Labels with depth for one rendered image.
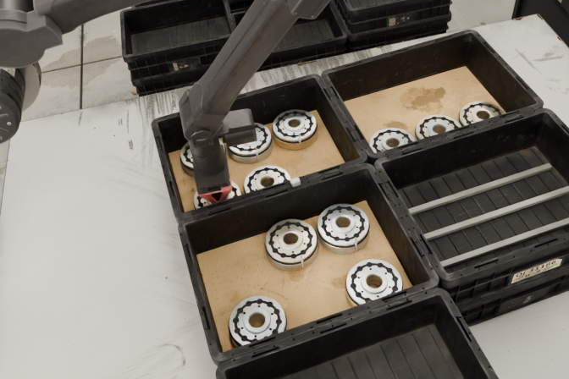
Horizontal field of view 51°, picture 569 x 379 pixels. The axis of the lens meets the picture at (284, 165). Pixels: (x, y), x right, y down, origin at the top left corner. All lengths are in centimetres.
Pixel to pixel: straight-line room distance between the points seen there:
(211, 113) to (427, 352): 55
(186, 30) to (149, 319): 134
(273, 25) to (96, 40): 256
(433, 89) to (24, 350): 109
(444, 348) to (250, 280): 37
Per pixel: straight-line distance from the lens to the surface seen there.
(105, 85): 306
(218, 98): 98
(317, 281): 116
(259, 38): 88
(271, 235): 119
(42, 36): 79
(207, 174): 117
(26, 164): 174
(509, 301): 127
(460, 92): 152
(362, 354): 110
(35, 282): 148
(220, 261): 121
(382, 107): 147
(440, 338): 112
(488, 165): 137
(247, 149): 135
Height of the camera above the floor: 183
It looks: 48 degrees down
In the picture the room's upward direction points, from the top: 8 degrees counter-clockwise
